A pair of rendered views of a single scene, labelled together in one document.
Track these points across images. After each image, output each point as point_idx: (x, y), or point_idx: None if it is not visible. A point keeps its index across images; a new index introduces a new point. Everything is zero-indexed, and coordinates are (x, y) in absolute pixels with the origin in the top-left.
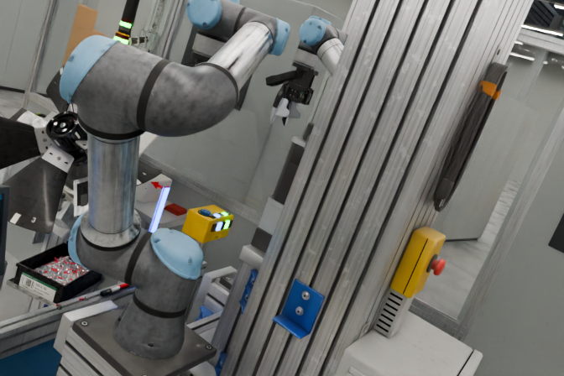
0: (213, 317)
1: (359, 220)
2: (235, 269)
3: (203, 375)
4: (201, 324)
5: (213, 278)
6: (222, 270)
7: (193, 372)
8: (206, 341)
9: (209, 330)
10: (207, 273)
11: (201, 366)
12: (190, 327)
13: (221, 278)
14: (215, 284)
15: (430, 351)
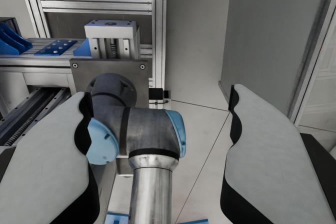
0: (68, 64)
1: None
2: (130, 36)
3: (19, 102)
4: (52, 65)
5: (88, 37)
6: (112, 30)
7: (13, 97)
8: (42, 81)
9: (53, 74)
10: (88, 27)
11: (22, 96)
12: (37, 64)
13: (69, 60)
14: (91, 40)
15: None
